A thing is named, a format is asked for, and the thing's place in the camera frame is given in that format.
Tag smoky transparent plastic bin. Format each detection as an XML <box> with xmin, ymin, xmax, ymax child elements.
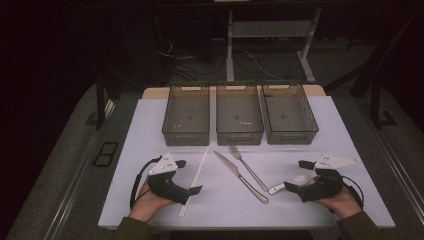
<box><xmin>161</xmin><ymin>83</ymin><xmax>211</xmax><ymax>147</ymax></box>
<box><xmin>261</xmin><ymin>81</ymin><xmax>320</xmax><ymax>146</ymax></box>
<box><xmin>215</xmin><ymin>82</ymin><xmax>265</xmax><ymax>146</ymax></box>

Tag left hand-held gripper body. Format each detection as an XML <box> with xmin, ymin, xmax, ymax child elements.
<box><xmin>146</xmin><ymin>152</ymin><xmax>193</xmax><ymax>206</ymax></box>

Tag white metal desk frame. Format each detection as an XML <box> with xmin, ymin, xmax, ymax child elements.
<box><xmin>225</xmin><ymin>8</ymin><xmax>323</xmax><ymax>84</ymax></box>

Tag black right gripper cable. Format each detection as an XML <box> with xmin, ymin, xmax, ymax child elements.
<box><xmin>341</xmin><ymin>174</ymin><xmax>365</xmax><ymax>210</ymax></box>

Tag black metal stand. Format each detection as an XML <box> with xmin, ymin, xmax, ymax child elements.
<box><xmin>95</xmin><ymin>73</ymin><xmax>107</xmax><ymax>131</ymax></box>
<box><xmin>369</xmin><ymin>81</ymin><xmax>398</xmax><ymax>130</ymax></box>

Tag white chopstick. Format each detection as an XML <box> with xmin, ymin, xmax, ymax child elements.
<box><xmin>178</xmin><ymin>147</ymin><xmax>208</xmax><ymax>218</ymax></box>
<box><xmin>181</xmin><ymin>147</ymin><xmax>210</xmax><ymax>218</ymax></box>

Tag white ceramic spoon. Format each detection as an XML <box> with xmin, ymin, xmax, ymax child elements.
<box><xmin>267</xmin><ymin>169</ymin><xmax>315</xmax><ymax>196</ymax></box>

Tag steel table knife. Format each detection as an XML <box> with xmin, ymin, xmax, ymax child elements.
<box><xmin>213</xmin><ymin>150</ymin><xmax>270</xmax><ymax>205</ymax></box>

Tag white floor cable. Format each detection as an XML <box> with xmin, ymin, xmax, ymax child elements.
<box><xmin>244</xmin><ymin>49</ymin><xmax>285</xmax><ymax>82</ymax></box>

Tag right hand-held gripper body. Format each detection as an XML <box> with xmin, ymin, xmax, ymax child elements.
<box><xmin>293</xmin><ymin>152</ymin><xmax>362</xmax><ymax>203</ymax></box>

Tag person's right hand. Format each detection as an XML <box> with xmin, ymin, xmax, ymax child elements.
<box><xmin>312</xmin><ymin>175</ymin><xmax>363</xmax><ymax>220</ymax></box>

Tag person's left hand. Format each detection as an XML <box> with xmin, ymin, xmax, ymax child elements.
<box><xmin>129</xmin><ymin>179</ymin><xmax>175</xmax><ymax>223</ymax></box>

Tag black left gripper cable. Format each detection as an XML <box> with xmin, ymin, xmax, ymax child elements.
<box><xmin>129</xmin><ymin>155</ymin><xmax>163</xmax><ymax>209</ymax></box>

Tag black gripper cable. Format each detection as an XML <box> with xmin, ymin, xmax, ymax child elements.
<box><xmin>341</xmin><ymin>174</ymin><xmax>365</xmax><ymax>210</ymax></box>
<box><xmin>129</xmin><ymin>155</ymin><xmax>163</xmax><ymax>209</ymax></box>

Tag steel fork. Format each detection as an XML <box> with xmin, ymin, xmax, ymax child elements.
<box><xmin>228</xmin><ymin>143</ymin><xmax>270</xmax><ymax>193</ymax></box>

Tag black floor cables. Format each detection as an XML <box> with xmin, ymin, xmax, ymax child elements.
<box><xmin>166</xmin><ymin>49</ymin><xmax>228</xmax><ymax>83</ymax></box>

